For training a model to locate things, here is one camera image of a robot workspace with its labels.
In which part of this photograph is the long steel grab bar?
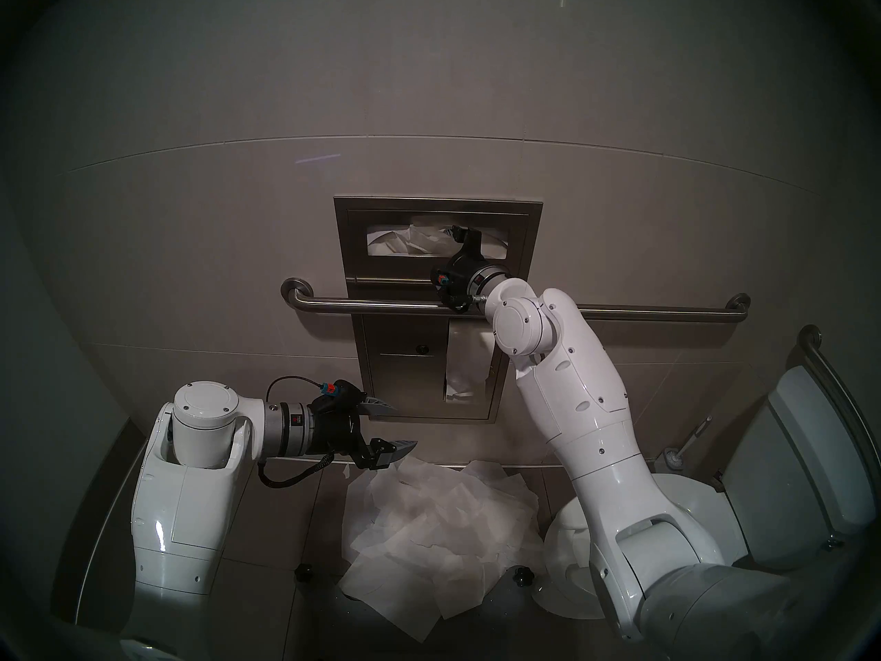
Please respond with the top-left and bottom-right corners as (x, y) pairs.
(280, 277), (752, 324)

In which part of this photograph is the white paper seat cover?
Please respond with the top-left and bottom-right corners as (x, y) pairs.
(406, 217), (459, 256)

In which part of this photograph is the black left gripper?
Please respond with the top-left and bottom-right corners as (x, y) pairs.
(306, 386), (419, 472)

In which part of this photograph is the stainless steel wall dispenser panel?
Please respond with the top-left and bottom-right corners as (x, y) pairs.
(334, 196), (544, 425)

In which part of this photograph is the white toilet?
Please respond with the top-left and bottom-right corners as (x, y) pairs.
(530, 364), (880, 620)

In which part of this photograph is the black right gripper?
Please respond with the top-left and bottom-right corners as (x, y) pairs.
(431, 224), (484, 316)

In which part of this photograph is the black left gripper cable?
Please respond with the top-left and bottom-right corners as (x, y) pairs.
(257, 375), (346, 489)

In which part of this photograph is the white toilet brush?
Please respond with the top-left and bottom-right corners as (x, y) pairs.
(662, 415), (715, 472)

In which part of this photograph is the short steel grab bar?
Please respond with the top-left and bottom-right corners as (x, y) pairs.
(796, 324), (881, 464)

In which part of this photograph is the large toilet paper roll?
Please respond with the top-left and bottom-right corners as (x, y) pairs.
(444, 320), (498, 400)

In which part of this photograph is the pile of paper seat covers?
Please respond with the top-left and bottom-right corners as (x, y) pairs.
(337, 454), (542, 644)

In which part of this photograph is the dark robot base platform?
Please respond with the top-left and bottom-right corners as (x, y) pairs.
(284, 563), (551, 661)

